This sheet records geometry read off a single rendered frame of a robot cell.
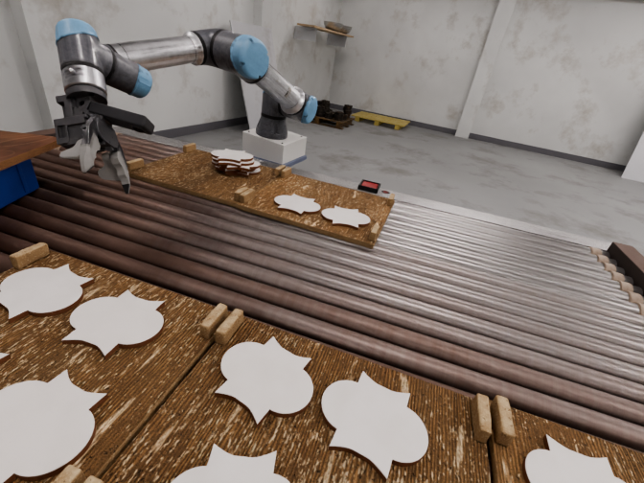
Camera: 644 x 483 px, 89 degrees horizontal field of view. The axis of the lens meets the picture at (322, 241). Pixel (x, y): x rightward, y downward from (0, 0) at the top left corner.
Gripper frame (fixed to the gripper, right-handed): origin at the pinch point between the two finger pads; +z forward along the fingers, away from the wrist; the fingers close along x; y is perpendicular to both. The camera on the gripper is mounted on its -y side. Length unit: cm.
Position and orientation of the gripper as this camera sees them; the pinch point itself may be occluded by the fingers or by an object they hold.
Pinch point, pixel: (112, 184)
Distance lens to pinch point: 80.5
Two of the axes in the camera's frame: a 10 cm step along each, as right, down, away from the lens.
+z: 2.2, 9.7, -0.9
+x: 0.6, -1.1, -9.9
